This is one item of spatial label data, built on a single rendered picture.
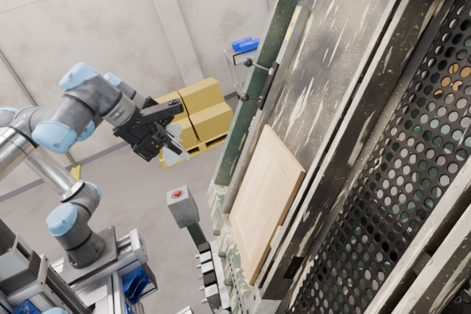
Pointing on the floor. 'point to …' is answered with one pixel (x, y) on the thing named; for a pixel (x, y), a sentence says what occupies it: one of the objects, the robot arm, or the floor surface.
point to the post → (196, 234)
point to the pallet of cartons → (200, 116)
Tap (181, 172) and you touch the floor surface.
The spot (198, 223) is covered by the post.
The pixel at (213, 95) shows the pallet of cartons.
